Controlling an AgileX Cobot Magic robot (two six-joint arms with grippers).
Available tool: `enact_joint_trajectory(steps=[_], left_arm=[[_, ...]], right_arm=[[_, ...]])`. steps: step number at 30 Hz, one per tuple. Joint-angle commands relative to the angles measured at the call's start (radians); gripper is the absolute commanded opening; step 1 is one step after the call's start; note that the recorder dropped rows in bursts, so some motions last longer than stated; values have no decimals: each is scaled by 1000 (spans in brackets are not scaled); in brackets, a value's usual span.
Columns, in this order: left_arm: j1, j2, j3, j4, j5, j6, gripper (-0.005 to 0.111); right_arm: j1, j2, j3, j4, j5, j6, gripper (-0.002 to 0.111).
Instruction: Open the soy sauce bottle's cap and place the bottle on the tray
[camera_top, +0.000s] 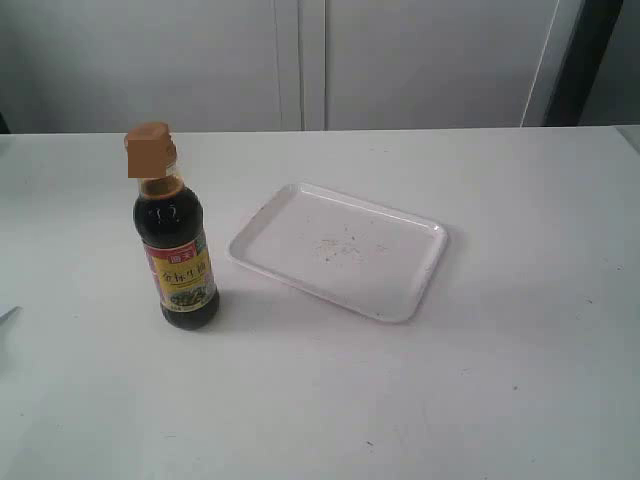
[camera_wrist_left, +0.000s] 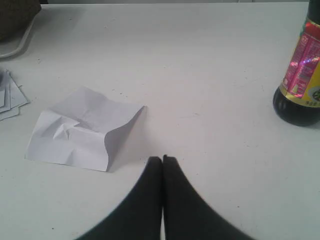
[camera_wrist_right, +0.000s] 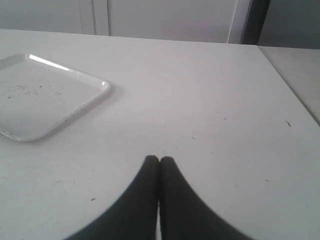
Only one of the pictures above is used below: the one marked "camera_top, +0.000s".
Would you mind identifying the dark soy sauce bottle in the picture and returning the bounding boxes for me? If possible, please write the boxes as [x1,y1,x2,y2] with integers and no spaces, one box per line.
[124,122,220,331]

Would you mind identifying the white plastic tray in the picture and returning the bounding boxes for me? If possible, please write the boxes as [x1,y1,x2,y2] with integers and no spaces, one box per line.
[227,183,448,323]

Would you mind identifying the white cabinet doors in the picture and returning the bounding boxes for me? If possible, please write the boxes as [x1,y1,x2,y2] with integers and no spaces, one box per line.
[1,1,581,133]

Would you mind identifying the black vertical post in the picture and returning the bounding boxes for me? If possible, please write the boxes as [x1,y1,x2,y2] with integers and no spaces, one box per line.
[543,0,624,127]

